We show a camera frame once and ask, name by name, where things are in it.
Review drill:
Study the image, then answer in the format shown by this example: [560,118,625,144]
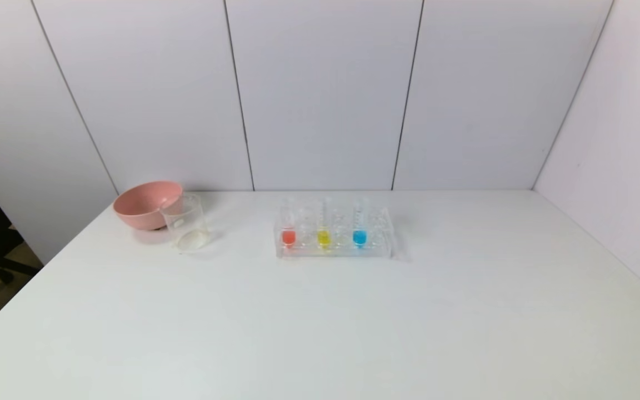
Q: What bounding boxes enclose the clear plastic test tube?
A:
[317,197,333,251]
[281,198,297,248]

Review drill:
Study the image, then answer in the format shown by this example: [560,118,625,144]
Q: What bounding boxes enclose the test tube with blue liquid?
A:
[352,197,368,249]

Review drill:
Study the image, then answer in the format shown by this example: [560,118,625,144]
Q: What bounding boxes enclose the clear acrylic test tube rack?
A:
[274,204,396,261]

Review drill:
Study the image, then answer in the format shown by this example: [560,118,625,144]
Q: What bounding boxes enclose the clear glass beaker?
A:
[160,193,211,254]

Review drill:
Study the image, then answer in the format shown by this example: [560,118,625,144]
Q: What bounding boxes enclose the pink plastic bowl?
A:
[113,181,183,231]

